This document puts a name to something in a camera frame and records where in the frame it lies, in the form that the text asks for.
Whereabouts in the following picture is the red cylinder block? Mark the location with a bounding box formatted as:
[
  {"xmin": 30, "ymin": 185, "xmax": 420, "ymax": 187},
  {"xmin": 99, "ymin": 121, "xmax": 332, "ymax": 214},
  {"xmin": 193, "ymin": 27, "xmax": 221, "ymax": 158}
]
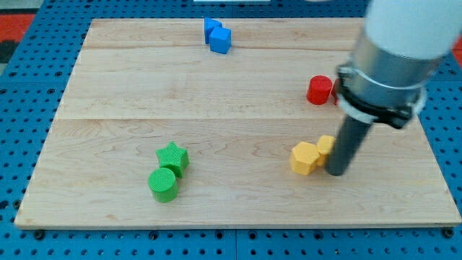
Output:
[{"xmin": 306, "ymin": 75, "xmax": 333, "ymax": 105}]

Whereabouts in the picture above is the yellow heart block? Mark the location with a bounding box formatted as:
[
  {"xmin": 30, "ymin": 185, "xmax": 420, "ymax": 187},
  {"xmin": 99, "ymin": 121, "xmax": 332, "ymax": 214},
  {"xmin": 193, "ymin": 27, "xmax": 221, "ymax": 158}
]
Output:
[{"xmin": 316, "ymin": 135, "xmax": 336, "ymax": 167}]

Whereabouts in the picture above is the green cylinder block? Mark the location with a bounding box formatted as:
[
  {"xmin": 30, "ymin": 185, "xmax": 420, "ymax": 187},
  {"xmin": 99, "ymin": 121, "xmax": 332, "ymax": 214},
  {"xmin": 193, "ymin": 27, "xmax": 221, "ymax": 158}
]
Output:
[{"xmin": 148, "ymin": 168, "xmax": 179, "ymax": 203}]

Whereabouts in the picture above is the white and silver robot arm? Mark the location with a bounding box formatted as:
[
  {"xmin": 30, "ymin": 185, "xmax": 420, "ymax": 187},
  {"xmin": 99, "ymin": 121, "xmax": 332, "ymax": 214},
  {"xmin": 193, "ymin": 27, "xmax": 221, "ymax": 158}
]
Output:
[{"xmin": 336, "ymin": 0, "xmax": 461, "ymax": 129}]

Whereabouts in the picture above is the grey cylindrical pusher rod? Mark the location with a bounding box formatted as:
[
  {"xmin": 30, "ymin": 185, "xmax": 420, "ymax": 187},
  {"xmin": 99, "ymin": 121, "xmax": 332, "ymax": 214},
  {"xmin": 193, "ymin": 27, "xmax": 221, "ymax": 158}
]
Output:
[{"xmin": 325, "ymin": 116, "xmax": 372, "ymax": 176}]

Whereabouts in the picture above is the wooden board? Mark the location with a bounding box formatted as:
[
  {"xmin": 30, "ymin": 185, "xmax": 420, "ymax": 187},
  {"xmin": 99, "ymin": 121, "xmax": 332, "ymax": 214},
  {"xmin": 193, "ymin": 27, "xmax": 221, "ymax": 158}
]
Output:
[{"xmin": 15, "ymin": 18, "xmax": 461, "ymax": 230}]

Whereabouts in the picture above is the blue block behind cube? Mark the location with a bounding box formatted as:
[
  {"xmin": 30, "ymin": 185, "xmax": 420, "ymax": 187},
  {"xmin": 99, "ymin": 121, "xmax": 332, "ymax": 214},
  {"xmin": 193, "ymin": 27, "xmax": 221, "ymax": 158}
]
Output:
[{"xmin": 204, "ymin": 17, "xmax": 222, "ymax": 45}]

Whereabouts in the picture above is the red block behind arm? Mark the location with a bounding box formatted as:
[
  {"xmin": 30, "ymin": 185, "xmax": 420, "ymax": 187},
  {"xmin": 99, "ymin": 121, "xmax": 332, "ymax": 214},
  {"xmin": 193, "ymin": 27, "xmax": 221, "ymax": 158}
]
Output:
[{"xmin": 331, "ymin": 79, "xmax": 340, "ymax": 105}]

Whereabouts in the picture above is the green star block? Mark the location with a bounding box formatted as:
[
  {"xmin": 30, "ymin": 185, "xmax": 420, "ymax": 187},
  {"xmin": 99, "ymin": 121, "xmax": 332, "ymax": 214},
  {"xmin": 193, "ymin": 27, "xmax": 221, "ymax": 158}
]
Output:
[{"xmin": 156, "ymin": 142, "xmax": 189, "ymax": 178}]

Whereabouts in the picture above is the yellow hexagon block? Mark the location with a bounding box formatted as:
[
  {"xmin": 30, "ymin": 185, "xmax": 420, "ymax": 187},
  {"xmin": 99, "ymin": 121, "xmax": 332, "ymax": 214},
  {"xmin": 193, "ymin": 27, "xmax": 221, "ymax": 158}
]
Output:
[{"xmin": 289, "ymin": 142, "xmax": 320, "ymax": 176}]

